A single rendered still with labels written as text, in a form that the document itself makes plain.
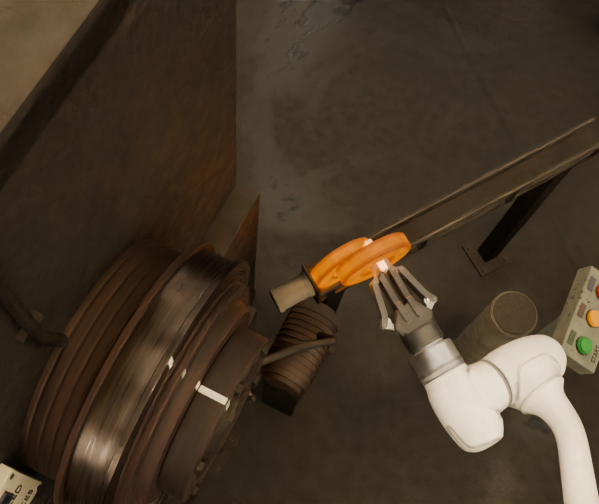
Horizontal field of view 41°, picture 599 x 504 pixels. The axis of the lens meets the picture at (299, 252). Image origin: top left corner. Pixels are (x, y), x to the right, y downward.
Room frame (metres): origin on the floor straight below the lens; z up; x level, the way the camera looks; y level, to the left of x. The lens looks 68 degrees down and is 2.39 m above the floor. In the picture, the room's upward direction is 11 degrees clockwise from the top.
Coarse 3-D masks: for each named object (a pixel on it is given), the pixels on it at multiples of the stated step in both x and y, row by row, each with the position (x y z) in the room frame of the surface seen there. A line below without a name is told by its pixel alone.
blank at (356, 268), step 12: (384, 240) 0.62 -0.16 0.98; (396, 240) 0.63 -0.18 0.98; (360, 252) 0.59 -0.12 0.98; (372, 252) 0.59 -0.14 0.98; (384, 252) 0.59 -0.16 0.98; (396, 252) 0.61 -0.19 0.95; (348, 264) 0.57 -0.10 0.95; (360, 264) 0.56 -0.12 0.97; (372, 264) 0.58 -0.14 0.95; (348, 276) 0.55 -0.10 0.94; (360, 276) 0.57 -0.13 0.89; (372, 276) 0.60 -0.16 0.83
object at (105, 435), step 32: (192, 256) 0.40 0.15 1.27; (192, 288) 0.34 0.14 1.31; (224, 288) 0.37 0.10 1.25; (160, 320) 0.28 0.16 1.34; (192, 320) 0.29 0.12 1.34; (128, 352) 0.23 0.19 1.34; (160, 352) 0.24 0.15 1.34; (128, 384) 0.19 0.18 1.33; (160, 384) 0.20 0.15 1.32; (96, 416) 0.14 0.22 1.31; (128, 416) 0.15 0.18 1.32; (96, 448) 0.11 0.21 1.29; (128, 448) 0.11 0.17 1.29; (96, 480) 0.07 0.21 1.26
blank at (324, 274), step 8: (352, 240) 0.69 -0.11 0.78; (360, 240) 0.70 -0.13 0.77; (344, 248) 0.67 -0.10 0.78; (352, 248) 0.67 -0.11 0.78; (360, 248) 0.68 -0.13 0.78; (328, 256) 0.65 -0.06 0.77; (336, 256) 0.65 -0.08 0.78; (344, 256) 0.65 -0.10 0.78; (320, 264) 0.63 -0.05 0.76; (328, 264) 0.63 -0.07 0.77; (336, 264) 0.63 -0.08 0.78; (312, 272) 0.62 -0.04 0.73; (320, 272) 0.62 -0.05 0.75; (328, 272) 0.62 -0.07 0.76; (320, 280) 0.60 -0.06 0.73; (328, 280) 0.62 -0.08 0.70; (336, 280) 0.64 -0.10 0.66; (320, 288) 0.61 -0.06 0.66
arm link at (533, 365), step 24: (528, 336) 0.51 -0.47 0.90; (504, 360) 0.44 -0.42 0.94; (528, 360) 0.45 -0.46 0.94; (552, 360) 0.46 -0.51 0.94; (528, 384) 0.40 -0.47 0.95; (552, 384) 0.41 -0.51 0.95; (528, 408) 0.37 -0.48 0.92; (552, 408) 0.37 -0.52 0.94; (576, 432) 0.33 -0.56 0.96; (576, 456) 0.28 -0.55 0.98; (576, 480) 0.24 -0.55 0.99
